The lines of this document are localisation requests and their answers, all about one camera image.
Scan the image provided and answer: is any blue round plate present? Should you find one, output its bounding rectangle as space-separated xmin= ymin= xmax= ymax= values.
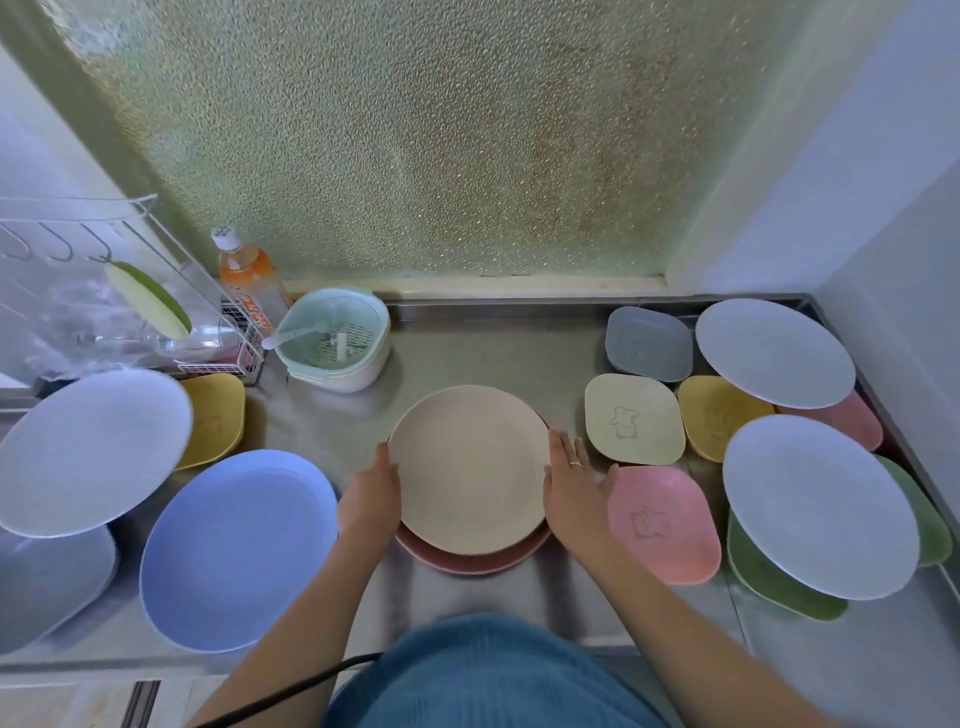
xmin=139 ymin=450 xmax=341 ymax=654

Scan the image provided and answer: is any clear plastic container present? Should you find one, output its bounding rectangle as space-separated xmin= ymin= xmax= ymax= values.
xmin=15 ymin=281 xmax=240 ymax=372

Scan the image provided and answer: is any dusty pink round plate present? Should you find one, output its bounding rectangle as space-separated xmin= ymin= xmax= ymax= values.
xmin=395 ymin=519 xmax=555 ymax=577

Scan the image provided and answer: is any grey square dish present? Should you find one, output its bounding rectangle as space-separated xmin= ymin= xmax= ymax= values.
xmin=0 ymin=523 xmax=120 ymax=656
xmin=605 ymin=306 xmax=695 ymax=383

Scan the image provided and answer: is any black cable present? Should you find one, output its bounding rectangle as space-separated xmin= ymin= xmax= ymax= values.
xmin=190 ymin=653 xmax=384 ymax=728

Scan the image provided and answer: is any person's right forearm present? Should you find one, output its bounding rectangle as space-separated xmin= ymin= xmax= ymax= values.
xmin=571 ymin=536 xmax=835 ymax=728

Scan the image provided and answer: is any beige round plate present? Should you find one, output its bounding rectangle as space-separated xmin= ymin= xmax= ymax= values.
xmin=387 ymin=385 xmax=554 ymax=557

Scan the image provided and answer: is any green plate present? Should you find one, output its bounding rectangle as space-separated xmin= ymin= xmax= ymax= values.
xmin=104 ymin=260 xmax=194 ymax=341

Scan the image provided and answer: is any cream square dish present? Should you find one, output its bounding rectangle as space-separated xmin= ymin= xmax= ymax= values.
xmin=584 ymin=372 xmax=687 ymax=465

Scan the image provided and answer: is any orange drink bottle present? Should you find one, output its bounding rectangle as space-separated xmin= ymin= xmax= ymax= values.
xmin=210 ymin=225 xmax=293 ymax=333

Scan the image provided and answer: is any frosted glass window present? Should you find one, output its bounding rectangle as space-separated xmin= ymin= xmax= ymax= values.
xmin=45 ymin=0 xmax=819 ymax=294

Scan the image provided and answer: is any person's left hand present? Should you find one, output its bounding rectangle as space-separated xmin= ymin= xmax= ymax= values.
xmin=336 ymin=442 xmax=403 ymax=555

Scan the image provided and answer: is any yellow square dish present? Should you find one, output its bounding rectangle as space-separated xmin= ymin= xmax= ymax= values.
xmin=675 ymin=375 xmax=777 ymax=464
xmin=174 ymin=372 xmax=247 ymax=472

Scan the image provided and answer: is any person's left forearm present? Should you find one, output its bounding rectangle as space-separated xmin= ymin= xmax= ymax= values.
xmin=187 ymin=525 xmax=395 ymax=728

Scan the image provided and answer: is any green square dish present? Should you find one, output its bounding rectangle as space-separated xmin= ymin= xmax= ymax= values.
xmin=726 ymin=510 xmax=849 ymax=623
xmin=873 ymin=453 xmax=954 ymax=568

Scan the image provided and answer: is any person's right hand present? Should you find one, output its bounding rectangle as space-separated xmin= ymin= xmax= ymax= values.
xmin=541 ymin=429 xmax=621 ymax=561

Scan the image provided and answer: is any white wire dish rack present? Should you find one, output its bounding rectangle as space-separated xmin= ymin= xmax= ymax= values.
xmin=0 ymin=193 xmax=266 ymax=388

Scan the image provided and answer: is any green white strainer bowl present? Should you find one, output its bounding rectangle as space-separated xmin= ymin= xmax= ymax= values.
xmin=271 ymin=288 xmax=393 ymax=395

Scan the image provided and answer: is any blue knit garment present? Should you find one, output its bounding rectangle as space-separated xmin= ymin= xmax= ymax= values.
xmin=321 ymin=614 xmax=670 ymax=728

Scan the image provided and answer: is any white round plate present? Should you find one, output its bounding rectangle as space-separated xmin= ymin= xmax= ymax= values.
xmin=694 ymin=298 xmax=858 ymax=411
xmin=0 ymin=369 xmax=195 ymax=539
xmin=722 ymin=414 xmax=922 ymax=602

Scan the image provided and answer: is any pink square dish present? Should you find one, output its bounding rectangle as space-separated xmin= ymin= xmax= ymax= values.
xmin=604 ymin=465 xmax=723 ymax=587
xmin=775 ymin=389 xmax=885 ymax=453

